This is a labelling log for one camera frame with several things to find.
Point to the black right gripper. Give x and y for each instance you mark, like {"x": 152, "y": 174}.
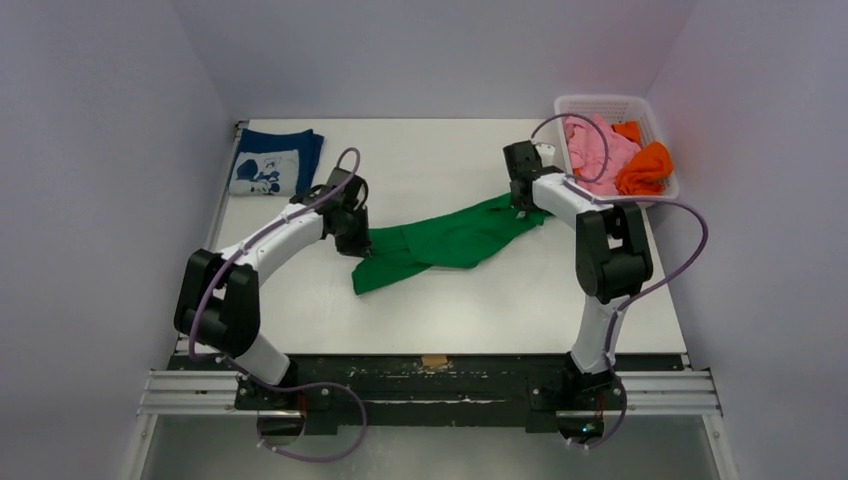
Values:
{"x": 521, "y": 198}

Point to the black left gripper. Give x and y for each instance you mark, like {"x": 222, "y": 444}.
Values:
{"x": 359, "y": 247}

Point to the green t shirt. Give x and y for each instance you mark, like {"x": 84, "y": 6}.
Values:
{"x": 459, "y": 240}

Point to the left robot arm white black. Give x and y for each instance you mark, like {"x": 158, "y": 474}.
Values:
{"x": 219, "y": 301}

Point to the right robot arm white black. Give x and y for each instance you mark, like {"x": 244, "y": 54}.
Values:
{"x": 612, "y": 258}

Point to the pink t shirt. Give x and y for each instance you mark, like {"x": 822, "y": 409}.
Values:
{"x": 597, "y": 159}

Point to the white plastic basket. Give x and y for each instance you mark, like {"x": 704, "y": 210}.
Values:
{"x": 615, "y": 109}

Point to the folded blue printed t shirt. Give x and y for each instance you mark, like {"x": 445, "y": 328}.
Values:
{"x": 275, "y": 164}

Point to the orange t shirt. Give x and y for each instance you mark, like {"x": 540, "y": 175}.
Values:
{"x": 645, "y": 174}

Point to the brown tape piece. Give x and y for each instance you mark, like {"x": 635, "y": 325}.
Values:
{"x": 434, "y": 362}

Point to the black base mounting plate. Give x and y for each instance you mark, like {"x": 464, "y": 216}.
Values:
{"x": 528, "y": 392}

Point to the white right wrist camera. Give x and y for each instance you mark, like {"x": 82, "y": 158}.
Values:
{"x": 547, "y": 153}

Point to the aluminium rail frame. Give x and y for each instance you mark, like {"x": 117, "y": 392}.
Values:
{"x": 698, "y": 397}

